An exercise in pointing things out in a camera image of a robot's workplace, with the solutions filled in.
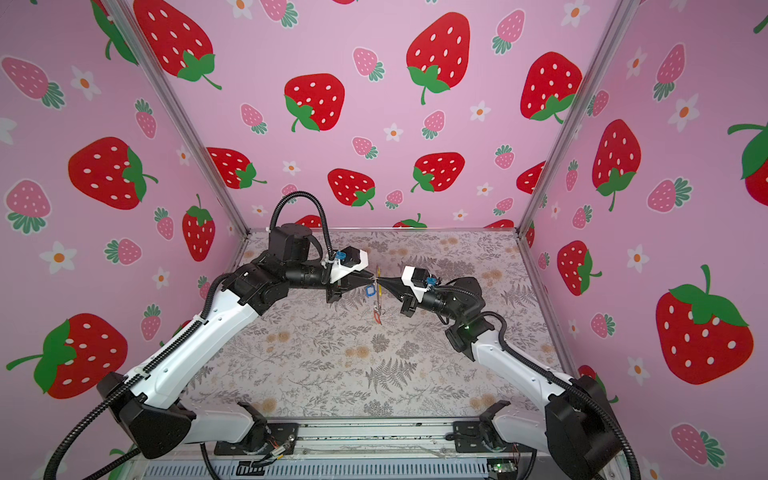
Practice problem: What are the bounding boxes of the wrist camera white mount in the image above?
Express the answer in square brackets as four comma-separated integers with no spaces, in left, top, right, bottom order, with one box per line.
[329,247,369,283]
[401,266,438,303]

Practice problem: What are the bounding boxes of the aluminium frame rail front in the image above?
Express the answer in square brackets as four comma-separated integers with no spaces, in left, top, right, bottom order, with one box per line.
[117,417,566,479]

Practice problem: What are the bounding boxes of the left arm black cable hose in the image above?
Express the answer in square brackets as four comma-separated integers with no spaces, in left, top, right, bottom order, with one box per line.
[41,191,336,480]

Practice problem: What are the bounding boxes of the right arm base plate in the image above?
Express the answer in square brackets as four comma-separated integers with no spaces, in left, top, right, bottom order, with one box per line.
[445,420,533,454]

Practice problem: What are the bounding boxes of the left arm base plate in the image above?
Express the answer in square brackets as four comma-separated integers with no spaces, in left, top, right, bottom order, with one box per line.
[214,422,300,457]

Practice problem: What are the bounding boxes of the grey keyring loop yellow tag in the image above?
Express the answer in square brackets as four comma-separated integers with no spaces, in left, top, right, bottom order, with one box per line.
[373,268,383,314]

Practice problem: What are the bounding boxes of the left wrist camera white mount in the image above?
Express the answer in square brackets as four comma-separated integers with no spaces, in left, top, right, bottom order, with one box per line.
[329,247,369,283]

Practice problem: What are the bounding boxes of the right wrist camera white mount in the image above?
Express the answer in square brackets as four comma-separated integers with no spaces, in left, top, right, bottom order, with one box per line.
[401,266,438,303]

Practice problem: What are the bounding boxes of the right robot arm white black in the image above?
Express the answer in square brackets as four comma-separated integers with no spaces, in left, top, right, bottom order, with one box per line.
[377,277,627,479]

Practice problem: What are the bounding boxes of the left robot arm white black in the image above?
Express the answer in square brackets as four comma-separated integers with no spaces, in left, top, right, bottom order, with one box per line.
[98,224,374,459]

